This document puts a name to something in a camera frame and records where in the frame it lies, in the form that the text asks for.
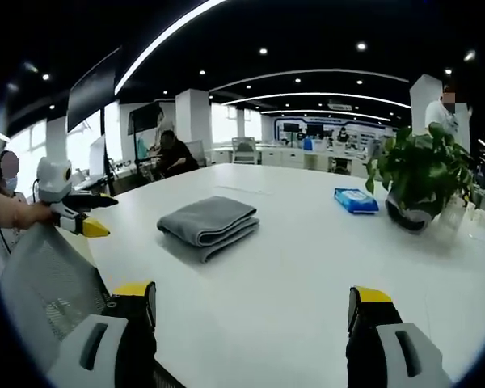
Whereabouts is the grey towel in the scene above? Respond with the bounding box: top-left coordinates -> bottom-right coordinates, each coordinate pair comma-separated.
156,196 -> 261,264

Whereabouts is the person's left hand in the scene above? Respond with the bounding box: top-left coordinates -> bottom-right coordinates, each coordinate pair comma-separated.
12,200 -> 58,230

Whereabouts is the black stand pole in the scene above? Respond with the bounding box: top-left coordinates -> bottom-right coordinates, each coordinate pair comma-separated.
99,106 -> 117,197

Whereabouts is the grey mesh office chair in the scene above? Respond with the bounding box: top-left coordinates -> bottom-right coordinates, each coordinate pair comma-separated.
0,223 -> 115,345

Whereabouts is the black hanging monitor screen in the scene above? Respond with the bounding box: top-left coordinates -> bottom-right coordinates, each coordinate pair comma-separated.
65,47 -> 123,133

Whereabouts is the clear glass container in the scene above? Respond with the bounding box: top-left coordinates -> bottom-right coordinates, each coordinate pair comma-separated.
439,193 -> 477,230

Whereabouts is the blue wet wipes packet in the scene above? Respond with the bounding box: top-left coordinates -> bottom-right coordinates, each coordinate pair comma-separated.
333,186 -> 380,215

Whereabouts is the green potted plant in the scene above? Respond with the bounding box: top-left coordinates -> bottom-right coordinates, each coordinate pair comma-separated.
365,121 -> 476,236

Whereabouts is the white background desk row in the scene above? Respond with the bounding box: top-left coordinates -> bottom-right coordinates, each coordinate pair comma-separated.
208,144 -> 375,175

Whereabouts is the black cable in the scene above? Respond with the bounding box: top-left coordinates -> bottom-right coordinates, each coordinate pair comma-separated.
0,188 -> 14,256

